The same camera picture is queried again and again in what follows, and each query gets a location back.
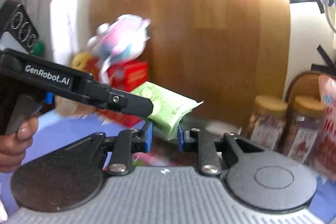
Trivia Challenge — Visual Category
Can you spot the green snack packet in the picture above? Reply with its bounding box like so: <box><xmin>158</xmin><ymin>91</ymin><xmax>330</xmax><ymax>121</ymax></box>
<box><xmin>131</xmin><ymin>81</ymin><xmax>203</xmax><ymax>140</ymax></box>

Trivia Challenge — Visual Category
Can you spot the person's left hand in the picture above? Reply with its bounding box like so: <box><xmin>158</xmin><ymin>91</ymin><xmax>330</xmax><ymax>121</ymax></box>
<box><xmin>0</xmin><ymin>116</ymin><xmax>38</xmax><ymax>173</ymax></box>

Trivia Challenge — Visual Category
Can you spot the yellow plush duck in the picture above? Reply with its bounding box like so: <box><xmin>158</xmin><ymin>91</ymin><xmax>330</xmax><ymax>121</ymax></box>
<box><xmin>71</xmin><ymin>52</ymin><xmax>92</xmax><ymax>71</ymax></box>

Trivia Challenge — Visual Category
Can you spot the red gift box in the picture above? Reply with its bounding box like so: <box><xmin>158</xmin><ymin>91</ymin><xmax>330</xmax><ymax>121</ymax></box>
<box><xmin>84</xmin><ymin>60</ymin><xmax>148</xmax><ymax>127</ymax></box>

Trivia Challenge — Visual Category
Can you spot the blue printed tablecloth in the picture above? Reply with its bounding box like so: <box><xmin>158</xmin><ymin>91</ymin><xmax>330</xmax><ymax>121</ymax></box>
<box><xmin>0</xmin><ymin>108</ymin><xmax>336</xmax><ymax>224</ymax></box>

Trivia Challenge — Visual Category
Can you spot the pink blue plush toy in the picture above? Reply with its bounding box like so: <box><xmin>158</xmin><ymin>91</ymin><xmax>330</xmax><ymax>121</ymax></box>
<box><xmin>87</xmin><ymin>14</ymin><xmax>151</xmax><ymax>84</ymax></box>

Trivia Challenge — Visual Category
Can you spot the pink snack bag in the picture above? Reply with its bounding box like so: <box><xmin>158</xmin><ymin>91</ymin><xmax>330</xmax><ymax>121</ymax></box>
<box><xmin>308</xmin><ymin>75</ymin><xmax>336</xmax><ymax>181</ymax></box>

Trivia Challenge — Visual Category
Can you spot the left nut jar gold lid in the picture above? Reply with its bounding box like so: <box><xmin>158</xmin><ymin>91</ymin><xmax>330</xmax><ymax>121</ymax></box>
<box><xmin>247</xmin><ymin>94</ymin><xmax>288</xmax><ymax>151</ymax></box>

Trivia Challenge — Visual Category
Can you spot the nut jar gold lid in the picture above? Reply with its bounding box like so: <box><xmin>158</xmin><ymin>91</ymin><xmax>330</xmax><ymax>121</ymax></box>
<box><xmin>282</xmin><ymin>95</ymin><xmax>326</xmax><ymax>164</ymax></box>
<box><xmin>247</xmin><ymin>94</ymin><xmax>288</xmax><ymax>151</ymax></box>

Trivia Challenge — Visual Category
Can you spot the right nut jar gold lid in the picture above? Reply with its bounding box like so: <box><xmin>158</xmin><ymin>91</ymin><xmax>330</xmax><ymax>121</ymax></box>
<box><xmin>282</xmin><ymin>95</ymin><xmax>326</xmax><ymax>164</ymax></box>

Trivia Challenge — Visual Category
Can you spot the round woven board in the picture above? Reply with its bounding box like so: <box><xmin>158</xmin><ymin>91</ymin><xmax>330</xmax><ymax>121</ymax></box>
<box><xmin>285</xmin><ymin>71</ymin><xmax>321</xmax><ymax>106</ymax></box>

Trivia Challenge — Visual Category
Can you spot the wooden board backdrop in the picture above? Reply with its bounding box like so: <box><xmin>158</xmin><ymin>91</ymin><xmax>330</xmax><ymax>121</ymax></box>
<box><xmin>89</xmin><ymin>0</ymin><xmax>290</xmax><ymax>126</ymax></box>

